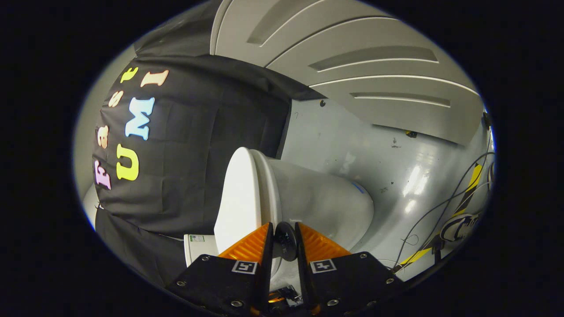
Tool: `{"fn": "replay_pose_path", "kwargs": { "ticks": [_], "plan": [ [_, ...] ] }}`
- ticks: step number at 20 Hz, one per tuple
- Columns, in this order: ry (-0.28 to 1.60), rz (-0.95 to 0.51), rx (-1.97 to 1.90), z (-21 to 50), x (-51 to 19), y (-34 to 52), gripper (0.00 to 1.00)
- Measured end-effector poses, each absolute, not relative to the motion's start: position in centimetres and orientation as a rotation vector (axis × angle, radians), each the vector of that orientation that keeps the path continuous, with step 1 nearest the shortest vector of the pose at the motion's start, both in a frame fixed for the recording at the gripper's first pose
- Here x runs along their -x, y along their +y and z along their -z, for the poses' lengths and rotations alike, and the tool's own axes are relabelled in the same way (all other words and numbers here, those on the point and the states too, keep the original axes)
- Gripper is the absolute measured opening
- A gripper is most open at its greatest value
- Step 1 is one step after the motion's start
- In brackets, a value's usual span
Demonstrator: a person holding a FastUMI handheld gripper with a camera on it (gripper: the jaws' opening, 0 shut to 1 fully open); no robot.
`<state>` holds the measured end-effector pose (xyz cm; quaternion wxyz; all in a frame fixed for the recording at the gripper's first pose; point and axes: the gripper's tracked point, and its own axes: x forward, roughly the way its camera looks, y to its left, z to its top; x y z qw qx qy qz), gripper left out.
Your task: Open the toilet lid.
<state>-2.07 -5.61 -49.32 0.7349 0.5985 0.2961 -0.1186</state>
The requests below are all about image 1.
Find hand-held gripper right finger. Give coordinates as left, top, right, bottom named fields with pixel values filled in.
left=294, top=221, right=404, bottom=315

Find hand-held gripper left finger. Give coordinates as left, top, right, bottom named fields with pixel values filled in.
left=167, top=222, right=275, bottom=315

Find white toilet tank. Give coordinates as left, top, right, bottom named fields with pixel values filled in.
left=184, top=233, right=219, bottom=267

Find black backdrop cloth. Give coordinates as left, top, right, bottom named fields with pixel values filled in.
left=93, top=0, right=327, bottom=287

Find person's black white shoe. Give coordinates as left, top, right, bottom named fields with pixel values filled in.
left=441, top=214, right=479, bottom=242

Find yellow black floor tape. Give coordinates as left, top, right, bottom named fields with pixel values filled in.
left=399, top=163, right=483, bottom=269

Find white cabinet with grey drawers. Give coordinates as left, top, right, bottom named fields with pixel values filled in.
left=211, top=0, right=485, bottom=146

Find thin black cables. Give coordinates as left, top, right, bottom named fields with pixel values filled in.
left=392, top=152, right=496, bottom=269

